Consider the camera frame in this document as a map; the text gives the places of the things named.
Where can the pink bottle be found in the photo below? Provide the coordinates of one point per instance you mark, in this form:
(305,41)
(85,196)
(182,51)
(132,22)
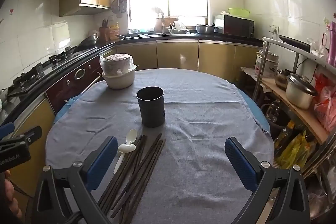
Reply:
(332,43)

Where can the yellow packet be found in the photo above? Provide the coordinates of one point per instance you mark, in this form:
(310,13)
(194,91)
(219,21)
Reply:
(114,29)

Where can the person's left hand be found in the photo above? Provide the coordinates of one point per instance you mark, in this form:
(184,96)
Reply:
(9,192)

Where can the dark wok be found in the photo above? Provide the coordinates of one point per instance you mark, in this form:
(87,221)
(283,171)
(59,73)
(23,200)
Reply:
(89,40)

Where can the black utensil cup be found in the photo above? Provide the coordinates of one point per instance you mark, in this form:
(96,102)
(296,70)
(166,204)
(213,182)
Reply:
(151,108)

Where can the yellow base cabinet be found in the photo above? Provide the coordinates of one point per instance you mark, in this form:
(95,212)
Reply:
(178,54)

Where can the white plastic spoon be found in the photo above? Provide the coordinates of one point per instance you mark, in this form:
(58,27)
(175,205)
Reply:
(131,136)
(128,148)

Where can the white pot with steel lid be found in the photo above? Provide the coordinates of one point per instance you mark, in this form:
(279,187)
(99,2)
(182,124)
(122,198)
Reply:
(299,94)

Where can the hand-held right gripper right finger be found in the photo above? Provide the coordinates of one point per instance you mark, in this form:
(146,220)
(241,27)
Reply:
(240,163)

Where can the grey rag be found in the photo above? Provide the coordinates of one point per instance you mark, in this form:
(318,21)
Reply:
(157,10)

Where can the bagged stack of bowls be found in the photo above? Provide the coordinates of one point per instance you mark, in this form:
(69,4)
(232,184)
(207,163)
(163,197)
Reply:
(115,62)

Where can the hanging metal strainer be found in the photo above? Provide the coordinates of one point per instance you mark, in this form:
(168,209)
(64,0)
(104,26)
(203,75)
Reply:
(119,5)

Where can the metal faucet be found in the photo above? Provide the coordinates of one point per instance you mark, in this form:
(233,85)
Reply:
(163,24)

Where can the black flat appliance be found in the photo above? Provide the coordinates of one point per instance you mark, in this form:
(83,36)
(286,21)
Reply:
(294,43)

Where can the steel basin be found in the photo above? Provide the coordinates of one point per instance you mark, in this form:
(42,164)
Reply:
(178,31)

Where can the dark red built-in oven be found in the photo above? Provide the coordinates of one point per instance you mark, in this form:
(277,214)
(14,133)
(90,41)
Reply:
(76,82)

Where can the brown cutting board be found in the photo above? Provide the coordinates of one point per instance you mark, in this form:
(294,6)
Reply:
(157,26)

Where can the dark glass bottle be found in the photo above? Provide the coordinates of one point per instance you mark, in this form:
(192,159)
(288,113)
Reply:
(273,111)

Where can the white plastic bag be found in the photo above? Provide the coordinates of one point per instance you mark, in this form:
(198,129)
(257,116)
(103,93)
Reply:
(179,24)

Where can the red wall sticker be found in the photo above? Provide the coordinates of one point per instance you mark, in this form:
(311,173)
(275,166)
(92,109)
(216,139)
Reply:
(10,11)

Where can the cream plastic bowl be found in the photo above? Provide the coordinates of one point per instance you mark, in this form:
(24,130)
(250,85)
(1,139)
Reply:
(119,81)

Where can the crumpled white bag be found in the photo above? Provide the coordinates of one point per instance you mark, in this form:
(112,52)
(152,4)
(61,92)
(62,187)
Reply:
(318,49)

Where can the grey tablecloth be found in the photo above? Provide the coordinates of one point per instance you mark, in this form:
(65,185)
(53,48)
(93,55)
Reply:
(199,134)

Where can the black microwave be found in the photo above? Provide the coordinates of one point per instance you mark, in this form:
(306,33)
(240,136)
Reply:
(236,26)

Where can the wall socket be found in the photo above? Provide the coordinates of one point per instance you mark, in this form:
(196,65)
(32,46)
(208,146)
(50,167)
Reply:
(274,29)

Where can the cooking oil bottle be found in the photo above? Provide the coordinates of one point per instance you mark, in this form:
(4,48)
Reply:
(284,134)

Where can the bundle of dark chopsticks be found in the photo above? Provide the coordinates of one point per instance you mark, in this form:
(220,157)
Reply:
(147,166)

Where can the gas stove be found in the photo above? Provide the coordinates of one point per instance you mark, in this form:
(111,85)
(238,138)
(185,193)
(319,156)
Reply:
(52,61)

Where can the blue table cover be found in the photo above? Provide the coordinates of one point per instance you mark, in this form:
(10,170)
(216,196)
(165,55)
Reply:
(256,111)

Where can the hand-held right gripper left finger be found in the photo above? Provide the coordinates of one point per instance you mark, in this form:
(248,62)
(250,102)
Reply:
(102,158)

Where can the steel bowl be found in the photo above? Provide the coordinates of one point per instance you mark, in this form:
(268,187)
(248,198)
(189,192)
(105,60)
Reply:
(206,29)

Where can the metal storage rack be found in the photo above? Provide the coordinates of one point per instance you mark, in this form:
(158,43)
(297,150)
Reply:
(296,113)

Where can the wooden stick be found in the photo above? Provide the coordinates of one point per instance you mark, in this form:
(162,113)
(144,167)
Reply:
(90,84)

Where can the green plastic basin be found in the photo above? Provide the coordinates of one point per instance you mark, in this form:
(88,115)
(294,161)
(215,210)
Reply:
(239,12)

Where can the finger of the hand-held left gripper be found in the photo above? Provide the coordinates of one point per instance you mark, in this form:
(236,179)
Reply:
(29,137)
(6,130)

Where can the white rice cooker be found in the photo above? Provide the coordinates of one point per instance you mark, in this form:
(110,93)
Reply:
(266,62)

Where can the wooden knife block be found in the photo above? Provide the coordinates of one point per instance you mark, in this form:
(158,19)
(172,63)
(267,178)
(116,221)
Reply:
(104,31)

